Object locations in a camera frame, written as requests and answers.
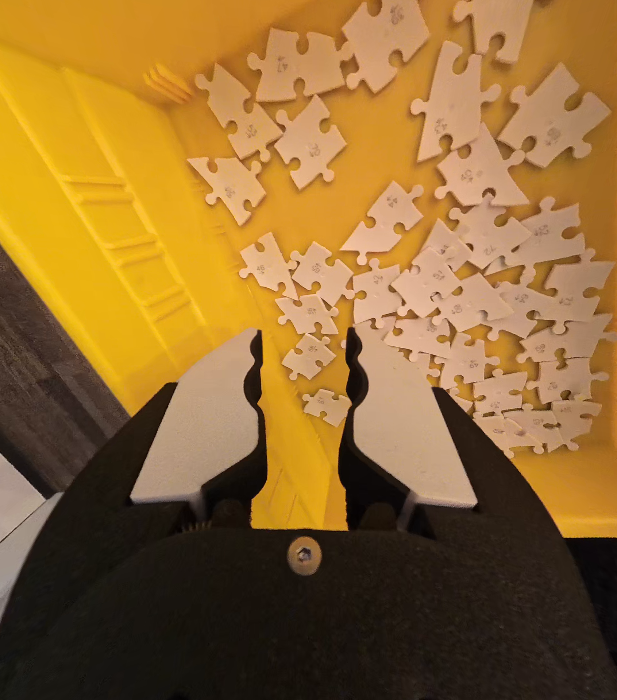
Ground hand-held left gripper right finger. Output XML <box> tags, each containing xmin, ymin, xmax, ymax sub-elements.
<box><xmin>339</xmin><ymin>326</ymin><xmax>479</xmax><ymax>509</ymax></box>

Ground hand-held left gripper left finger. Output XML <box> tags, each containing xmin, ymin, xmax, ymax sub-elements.
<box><xmin>129</xmin><ymin>327</ymin><xmax>270</xmax><ymax>508</ymax></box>

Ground yellow plastic bin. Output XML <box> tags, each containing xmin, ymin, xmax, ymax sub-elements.
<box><xmin>0</xmin><ymin>0</ymin><xmax>617</xmax><ymax>539</ymax></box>

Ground heap of white puzzle pieces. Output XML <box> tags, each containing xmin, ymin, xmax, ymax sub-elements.
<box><xmin>187</xmin><ymin>0</ymin><xmax>617</xmax><ymax>459</ymax></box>

